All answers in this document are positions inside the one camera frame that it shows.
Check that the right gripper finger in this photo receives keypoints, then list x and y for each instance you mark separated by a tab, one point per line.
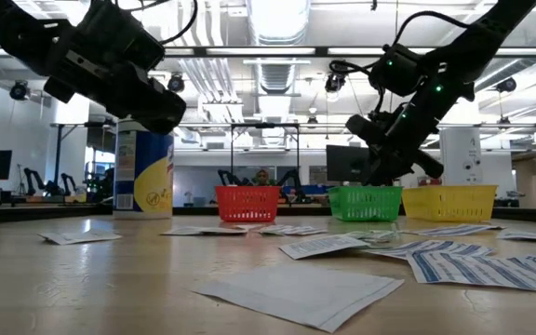
386	172

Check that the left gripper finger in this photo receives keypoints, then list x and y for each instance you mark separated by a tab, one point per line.
156	111

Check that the white packet with green print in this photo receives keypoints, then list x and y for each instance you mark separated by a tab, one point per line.
372	236

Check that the white packet with grey print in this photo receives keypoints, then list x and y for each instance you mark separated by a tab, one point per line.
79	236
533	236

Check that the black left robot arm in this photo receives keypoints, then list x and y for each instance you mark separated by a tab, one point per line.
17	28

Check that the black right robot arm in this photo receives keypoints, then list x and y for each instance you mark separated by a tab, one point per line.
482	32

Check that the black background robot arm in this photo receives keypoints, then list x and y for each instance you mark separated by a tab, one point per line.
226	178
30	179
293	181
68	181

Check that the green plastic basket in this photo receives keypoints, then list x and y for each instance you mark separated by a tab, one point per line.
365	205

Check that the red background box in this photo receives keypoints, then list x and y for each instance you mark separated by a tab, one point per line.
428	183

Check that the white background cabinet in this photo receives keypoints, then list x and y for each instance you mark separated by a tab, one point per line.
461	156

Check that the white blue yellow wipes canister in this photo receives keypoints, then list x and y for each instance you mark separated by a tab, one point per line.
143	177

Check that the yellow plastic basket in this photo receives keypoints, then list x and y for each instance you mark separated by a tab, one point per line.
449	203

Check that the person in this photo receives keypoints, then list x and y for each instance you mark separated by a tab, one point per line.
262	177

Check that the red plastic basket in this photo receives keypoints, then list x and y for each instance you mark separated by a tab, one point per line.
248	205

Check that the wide blue striped bandage packet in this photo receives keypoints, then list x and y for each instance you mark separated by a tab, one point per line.
482	272

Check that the large plain white gauze packet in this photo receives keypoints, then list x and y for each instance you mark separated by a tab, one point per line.
296	293

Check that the black ceiling mounted camera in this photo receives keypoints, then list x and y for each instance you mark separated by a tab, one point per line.
18	90
176	84
506	84

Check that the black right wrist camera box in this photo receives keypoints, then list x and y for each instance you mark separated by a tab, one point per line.
365	129

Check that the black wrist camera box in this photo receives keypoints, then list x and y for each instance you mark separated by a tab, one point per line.
365	129
124	32

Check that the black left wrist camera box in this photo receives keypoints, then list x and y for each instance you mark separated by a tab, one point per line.
124	32

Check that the black hanging overhead camera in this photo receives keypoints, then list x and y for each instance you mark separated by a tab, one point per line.
335	83

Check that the black background frame post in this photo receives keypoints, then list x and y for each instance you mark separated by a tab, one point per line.
58	158

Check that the black background frame stand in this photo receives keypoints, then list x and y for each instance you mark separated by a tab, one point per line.
264	125

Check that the black overhead frame light bar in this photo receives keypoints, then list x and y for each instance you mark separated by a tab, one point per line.
321	51

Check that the silver ceiling air duct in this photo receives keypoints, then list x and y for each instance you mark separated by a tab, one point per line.
277	79

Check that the black table edge rail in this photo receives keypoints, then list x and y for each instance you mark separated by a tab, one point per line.
40	215

